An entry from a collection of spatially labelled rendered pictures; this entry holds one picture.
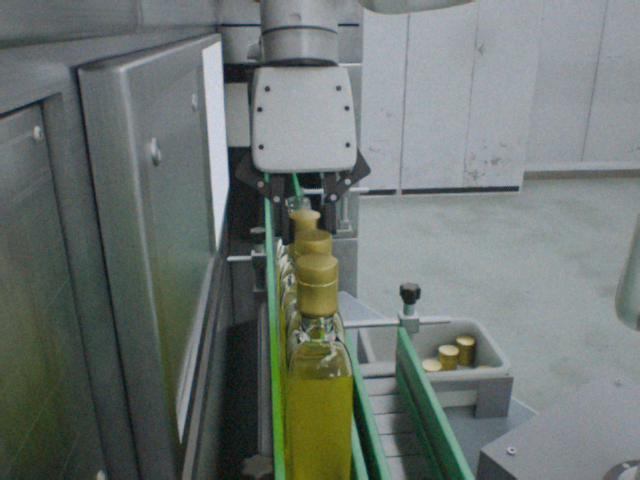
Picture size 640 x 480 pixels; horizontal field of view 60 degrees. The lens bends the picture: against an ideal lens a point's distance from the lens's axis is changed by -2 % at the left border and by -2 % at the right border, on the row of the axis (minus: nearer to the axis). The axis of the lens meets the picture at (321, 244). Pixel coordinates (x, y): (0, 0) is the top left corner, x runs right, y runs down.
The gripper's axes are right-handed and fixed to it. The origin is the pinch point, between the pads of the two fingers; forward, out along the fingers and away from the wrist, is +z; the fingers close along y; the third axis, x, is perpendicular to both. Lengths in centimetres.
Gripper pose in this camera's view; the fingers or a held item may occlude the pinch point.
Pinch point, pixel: (305, 223)
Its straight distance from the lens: 56.7
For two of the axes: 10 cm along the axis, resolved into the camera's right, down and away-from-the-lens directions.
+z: 0.3, 9.9, 1.2
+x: -1.1, -1.2, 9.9
